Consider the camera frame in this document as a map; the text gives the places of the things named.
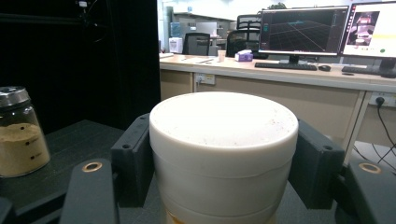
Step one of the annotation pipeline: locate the monitor with bright screen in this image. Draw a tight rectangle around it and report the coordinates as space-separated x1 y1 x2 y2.
340 0 396 79

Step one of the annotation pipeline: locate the purple tissue box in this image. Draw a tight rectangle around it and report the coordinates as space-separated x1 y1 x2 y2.
233 49 254 63

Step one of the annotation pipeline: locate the black curtain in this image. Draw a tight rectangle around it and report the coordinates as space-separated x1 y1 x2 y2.
0 0 162 135

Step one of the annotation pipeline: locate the black office chair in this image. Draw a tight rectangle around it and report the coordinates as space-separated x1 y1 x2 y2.
181 32 212 57
225 29 262 59

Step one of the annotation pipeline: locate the black mesh chair back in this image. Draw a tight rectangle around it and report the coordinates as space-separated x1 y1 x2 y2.
235 13 262 32

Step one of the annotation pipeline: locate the blue water jug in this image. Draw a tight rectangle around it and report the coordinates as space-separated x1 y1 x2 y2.
170 21 182 38

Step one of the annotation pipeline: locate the black keyboard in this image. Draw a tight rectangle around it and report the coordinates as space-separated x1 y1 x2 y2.
254 62 318 72
341 65 383 76

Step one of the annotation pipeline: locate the white box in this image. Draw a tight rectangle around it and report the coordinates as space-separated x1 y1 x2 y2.
168 36 184 55

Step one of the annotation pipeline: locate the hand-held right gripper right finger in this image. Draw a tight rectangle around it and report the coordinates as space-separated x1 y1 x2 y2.
288 119 346 210

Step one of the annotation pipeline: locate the spice jar with white lid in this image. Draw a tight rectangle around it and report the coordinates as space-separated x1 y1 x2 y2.
148 91 300 224

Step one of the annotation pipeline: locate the glass spice jar silver lid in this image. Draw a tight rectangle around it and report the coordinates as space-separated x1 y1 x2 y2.
0 86 51 179

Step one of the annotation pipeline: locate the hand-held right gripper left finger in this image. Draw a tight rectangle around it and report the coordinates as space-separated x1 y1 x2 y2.
110 113 156 208

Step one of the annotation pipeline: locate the black power cable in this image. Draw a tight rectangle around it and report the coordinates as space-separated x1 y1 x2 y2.
351 97 396 175

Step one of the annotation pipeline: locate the monitor with dark screen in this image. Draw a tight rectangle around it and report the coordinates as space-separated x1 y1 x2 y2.
258 5 350 65

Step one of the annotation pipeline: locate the white wall power socket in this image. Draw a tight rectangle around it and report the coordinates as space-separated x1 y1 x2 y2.
194 72 217 86
368 91 396 108

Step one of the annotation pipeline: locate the beige office desk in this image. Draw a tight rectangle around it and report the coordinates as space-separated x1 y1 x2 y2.
159 53 396 166

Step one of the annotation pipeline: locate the black shelf with metal legs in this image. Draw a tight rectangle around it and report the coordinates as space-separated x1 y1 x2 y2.
0 119 166 224

